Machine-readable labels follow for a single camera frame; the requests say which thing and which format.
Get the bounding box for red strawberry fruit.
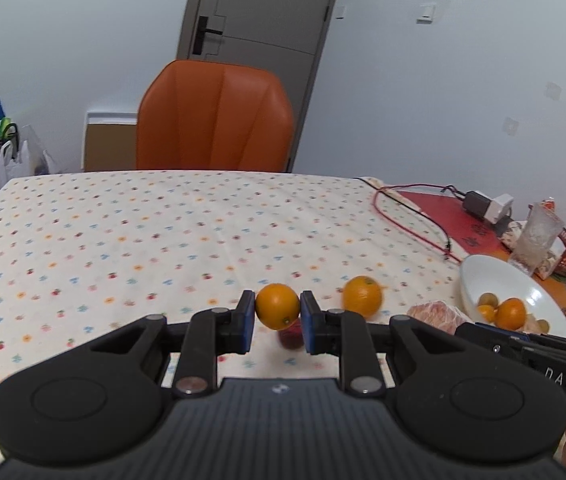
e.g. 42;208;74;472
277;320;304;350

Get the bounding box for medium orange mandarin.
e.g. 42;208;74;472
255;284;300;332

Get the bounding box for peeled pomelo segment front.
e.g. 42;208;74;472
518;314;544;334

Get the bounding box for peeled pomelo segment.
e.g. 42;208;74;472
518;314;544;334
407;300;472;335

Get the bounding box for peeled pomelo segment back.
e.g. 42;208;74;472
407;300;472;335

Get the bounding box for large orange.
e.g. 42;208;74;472
341;275;383;318

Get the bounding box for tiny orange kumquat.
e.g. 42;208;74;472
494;298;527;330

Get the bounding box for small orange in plate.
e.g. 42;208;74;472
476;304;497;324

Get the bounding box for brown kiwi in plate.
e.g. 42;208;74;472
477;292;500;308

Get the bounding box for white plate blue rim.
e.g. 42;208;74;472
459;255;566;338

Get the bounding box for frosted drinking glass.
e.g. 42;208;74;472
508;203;564;278

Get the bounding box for floral tissue box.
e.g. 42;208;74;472
498;221;565;280

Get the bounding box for red orange table mat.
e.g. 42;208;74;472
400;191;566;316

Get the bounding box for dotted white tablecloth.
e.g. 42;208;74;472
0;169;470;480

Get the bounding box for white power adapter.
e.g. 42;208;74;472
483;193;514;226

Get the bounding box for black power adapter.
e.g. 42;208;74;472
462;191;492;220

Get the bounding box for orange leather chair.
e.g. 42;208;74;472
135;61;294;172

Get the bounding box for white plastic bag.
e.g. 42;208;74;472
0;138;60;189

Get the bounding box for grey door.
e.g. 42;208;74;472
177;0;335;170

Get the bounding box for red cable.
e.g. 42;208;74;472
371;182;464;264

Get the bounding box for black cable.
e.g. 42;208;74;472
352;175;454;260

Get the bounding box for black door handle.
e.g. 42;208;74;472
192;15;223;55

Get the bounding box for white wall switch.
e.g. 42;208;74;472
417;3;436;25

